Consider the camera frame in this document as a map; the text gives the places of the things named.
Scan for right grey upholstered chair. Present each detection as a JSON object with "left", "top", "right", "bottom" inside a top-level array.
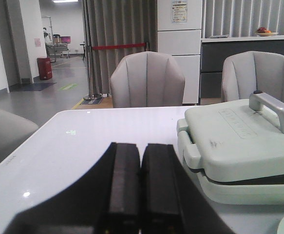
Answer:
[{"left": 221, "top": 51, "right": 284, "bottom": 102}]

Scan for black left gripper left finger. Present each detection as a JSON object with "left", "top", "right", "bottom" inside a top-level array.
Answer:
[{"left": 5, "top": 142, "right": 140, "bottom": 234}]

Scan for fruit plate on counter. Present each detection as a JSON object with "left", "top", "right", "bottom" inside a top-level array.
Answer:
[{"left": 255, "top": 27, "right": 279, "bottom": 37}]

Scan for dark kitchen counter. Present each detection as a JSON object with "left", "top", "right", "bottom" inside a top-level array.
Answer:
[{"left": 199, "top": 36, "right": 284, "bottom": 98}]

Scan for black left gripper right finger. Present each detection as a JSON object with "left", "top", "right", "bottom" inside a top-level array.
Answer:
[{"left": 141, "top": 144, "right": 233, "bottom": 234}]

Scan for white refrigerator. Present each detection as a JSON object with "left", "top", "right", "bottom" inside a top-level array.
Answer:
[{"left": 157, "top": 0, "right": 203, "bottom": 104}]

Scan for silver barrier post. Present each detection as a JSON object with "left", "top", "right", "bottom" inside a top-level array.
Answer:
[{"left": 83, "top": 44, "right": 102, "bottom": 101}]

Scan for mint green breakfast maker base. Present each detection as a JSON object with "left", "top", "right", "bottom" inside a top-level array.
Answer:
[{"left": 175, "top": 117, "right": 284, "bottom": 206}]

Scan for left grey upholstered chair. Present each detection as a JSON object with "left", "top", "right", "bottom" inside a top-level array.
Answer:
[{"left": 110, "top": 51, "right": 185, "bottom": 108}]

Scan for grey chair at left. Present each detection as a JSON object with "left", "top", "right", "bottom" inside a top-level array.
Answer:
[{"left": 0, "top": 109, "right": 38, "bottom": 163}]

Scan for grey upholstered chair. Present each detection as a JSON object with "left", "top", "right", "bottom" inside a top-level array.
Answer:
[
  {"left": 221, "top": 51, "right": 284, "bottom": 102},
  {"left": 110, "top": 51, "right": 185, "bottom": 108}
]

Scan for mint green sandwich maker lid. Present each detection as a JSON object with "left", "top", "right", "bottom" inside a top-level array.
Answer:
[{"left": 177, "top": 93, "right": 284, "bottom": 182}]

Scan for red trash bin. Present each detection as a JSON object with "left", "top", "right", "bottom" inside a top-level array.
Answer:
[{"left": 37, "top": 57, "right": 52, "bottom": 80}]

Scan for red barrier belt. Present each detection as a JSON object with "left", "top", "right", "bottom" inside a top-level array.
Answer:
[{"left": 92, "top": 42, "right": 149, "bottom": 50}]

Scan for grey curtain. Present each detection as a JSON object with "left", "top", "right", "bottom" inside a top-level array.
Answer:
[{"left": 81, "top": 0, "right": 157, "bottom": 94}]

